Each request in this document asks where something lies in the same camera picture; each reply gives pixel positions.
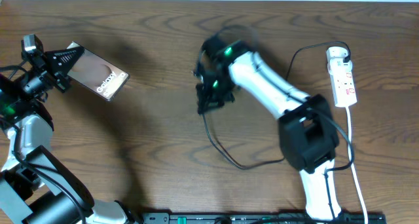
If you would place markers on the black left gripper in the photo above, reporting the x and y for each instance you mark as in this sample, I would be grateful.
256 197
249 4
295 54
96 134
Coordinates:
52 69

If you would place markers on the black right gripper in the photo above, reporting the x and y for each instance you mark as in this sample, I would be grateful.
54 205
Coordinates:
207 103

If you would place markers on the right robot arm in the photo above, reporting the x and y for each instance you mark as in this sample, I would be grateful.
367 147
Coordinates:
308 133

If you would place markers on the white USB charger adapter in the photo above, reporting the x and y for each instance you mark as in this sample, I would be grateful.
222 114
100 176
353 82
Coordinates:
338 60

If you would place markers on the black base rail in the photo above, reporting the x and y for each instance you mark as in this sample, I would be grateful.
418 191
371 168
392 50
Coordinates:
267 218

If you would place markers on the white power strip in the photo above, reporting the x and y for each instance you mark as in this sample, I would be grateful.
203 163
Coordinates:
343 88

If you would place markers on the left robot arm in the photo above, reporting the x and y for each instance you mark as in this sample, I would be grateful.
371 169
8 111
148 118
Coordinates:
35 186

